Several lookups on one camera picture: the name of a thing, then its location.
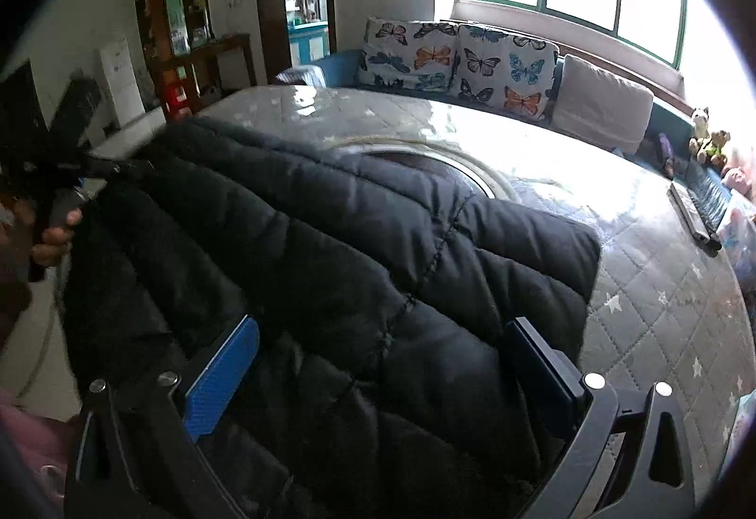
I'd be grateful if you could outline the grey remote control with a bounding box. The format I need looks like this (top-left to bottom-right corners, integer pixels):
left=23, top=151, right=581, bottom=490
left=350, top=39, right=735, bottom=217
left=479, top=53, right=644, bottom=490
left=669, top=181, right=724, bottom=254

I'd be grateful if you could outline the person's left hand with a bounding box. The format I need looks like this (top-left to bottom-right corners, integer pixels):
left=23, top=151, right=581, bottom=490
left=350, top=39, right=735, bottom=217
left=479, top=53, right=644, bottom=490
left=31, top=210, right=84, bottom=267

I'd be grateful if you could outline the black ribbed object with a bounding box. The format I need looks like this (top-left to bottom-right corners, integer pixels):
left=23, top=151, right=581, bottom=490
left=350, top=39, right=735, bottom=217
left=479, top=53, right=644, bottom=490
left=685, top=159, right=734, bottom=237

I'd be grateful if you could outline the grey pillow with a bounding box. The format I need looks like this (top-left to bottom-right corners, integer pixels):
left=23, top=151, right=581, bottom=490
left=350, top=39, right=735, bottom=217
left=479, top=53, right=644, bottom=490
left=552, top=54, right=655, bottom=155

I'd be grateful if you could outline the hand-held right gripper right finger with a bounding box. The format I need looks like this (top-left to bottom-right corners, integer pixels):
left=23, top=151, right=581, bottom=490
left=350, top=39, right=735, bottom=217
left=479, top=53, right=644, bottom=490
left=505, top=316, right=701, bottom=519

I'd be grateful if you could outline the wooden desk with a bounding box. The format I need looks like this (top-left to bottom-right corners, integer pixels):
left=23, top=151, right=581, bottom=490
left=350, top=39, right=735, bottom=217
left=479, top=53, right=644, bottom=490
left=159, top=34, right=258, bottom=107

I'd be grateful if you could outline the pink plush toy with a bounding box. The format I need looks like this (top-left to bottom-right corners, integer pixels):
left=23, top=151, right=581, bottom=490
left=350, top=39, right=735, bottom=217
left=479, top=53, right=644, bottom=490
left=723, top=165, right=756, bottom=198

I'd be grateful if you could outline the black puffer jacket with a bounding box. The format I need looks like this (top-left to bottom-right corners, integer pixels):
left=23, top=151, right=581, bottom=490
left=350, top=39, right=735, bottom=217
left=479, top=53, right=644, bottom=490
left=59, top=116, right=603, bottom=519

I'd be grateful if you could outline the butterfly print pillow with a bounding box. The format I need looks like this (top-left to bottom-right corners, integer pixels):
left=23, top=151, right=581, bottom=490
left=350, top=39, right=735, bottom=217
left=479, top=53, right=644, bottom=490
left=359, top=17, right=460, bottom=94
left=452, top=23, right=561, bottom=123

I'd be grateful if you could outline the dark leather cushion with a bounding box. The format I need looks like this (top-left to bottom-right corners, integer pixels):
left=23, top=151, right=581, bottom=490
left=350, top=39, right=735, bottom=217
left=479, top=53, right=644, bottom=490
left=273, top=64, right=327, bottom=86

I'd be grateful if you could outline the grey quilted mattress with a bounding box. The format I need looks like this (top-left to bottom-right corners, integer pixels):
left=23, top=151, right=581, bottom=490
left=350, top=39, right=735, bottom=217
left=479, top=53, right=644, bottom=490
left=195, top=82, right=754, bottom=502

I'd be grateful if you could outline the pastel printed blanket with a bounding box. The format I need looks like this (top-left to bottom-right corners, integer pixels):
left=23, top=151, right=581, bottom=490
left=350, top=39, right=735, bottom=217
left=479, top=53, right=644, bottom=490
left=722, top=199, right=756, bottom=275

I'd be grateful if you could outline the white floor appliance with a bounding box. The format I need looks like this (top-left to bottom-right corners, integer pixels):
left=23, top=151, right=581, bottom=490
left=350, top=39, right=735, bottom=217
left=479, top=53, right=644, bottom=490
left=99, top=38, right=146, bottom=127

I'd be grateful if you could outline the person's pink garment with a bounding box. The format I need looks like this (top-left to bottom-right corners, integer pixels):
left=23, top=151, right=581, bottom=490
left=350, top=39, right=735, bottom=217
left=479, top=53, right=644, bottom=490
left=0, top=386, right=80, bottom=503

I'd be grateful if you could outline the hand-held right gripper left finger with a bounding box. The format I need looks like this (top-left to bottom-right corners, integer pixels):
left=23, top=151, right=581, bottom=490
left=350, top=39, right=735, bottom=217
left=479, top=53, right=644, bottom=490
left=64, top=315, right=261, bottom=519

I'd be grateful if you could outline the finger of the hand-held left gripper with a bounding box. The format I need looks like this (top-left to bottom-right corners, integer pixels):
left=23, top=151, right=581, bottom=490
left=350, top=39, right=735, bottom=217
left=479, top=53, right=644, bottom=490
left=77, top=154, right=158, bottom=180

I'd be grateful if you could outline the blue sofa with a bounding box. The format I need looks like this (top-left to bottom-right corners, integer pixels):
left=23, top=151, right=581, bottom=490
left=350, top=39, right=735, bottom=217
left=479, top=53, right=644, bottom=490
left=319, top=47, right=733, bottom=213

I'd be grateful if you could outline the brown bear plush toy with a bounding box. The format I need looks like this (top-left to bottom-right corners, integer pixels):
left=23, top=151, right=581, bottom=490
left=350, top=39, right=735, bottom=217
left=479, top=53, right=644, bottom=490
left=696, top=129, right=732, bottom=169

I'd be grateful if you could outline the small red stool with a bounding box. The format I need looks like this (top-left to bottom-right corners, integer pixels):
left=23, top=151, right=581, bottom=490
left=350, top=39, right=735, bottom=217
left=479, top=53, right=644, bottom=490
left=164, top=82, right=198, bottom=121

